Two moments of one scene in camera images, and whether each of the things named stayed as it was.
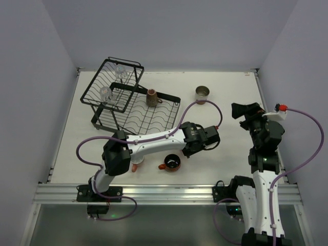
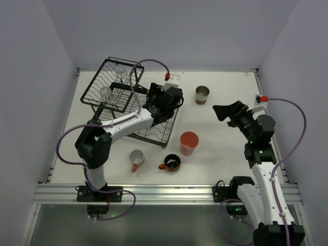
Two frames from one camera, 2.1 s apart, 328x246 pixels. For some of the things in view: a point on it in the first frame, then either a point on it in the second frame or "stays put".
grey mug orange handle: [136, 160] stays put
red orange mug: [172, 163] stays put
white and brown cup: [202, 92] stays put
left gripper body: [194, 150] to [152, 96]
